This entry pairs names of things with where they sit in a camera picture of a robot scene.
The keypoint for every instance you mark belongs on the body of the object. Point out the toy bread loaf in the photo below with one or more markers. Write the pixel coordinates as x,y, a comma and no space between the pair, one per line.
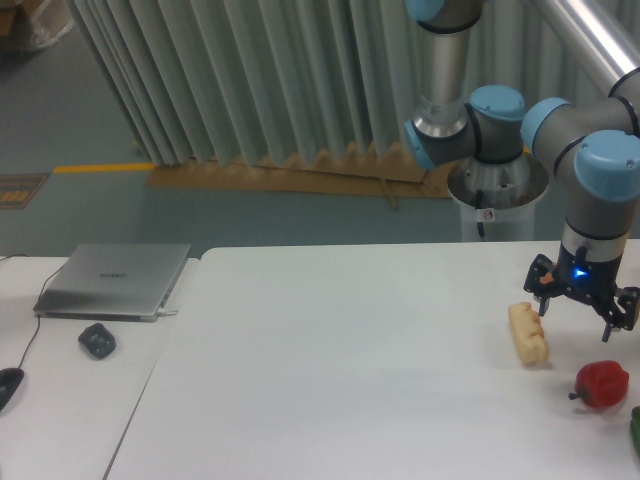
527,334

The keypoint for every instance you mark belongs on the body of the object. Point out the flat brown cardboard sheet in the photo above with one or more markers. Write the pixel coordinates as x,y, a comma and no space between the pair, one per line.
392,176

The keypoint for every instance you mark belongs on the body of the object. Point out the small black controller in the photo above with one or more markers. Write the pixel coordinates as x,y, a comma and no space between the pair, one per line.
98,341

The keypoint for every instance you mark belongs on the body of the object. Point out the pale green folding curtain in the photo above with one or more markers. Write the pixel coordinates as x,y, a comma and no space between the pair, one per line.
222,79

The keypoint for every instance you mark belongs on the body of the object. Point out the green toy pepper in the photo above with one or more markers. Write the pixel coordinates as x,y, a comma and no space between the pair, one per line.
634,429

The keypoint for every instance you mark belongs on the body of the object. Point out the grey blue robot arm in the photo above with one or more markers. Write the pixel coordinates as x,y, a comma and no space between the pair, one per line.
593,152

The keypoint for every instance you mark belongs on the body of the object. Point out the white usb plug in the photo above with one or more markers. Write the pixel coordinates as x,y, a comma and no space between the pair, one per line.
166,313

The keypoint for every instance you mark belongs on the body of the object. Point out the black computer mouse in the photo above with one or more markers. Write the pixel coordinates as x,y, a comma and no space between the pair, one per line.
10,380

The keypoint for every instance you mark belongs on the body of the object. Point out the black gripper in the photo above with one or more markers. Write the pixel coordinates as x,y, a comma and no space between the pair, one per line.
586,281

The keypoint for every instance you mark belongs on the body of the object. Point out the silver closed laptop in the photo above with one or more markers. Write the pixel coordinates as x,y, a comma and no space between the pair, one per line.
129,282

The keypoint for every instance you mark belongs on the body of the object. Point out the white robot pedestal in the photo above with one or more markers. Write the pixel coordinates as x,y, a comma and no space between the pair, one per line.
497,210

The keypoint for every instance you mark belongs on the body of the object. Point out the red toy bell pepper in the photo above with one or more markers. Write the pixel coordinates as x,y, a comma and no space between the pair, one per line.
601,385

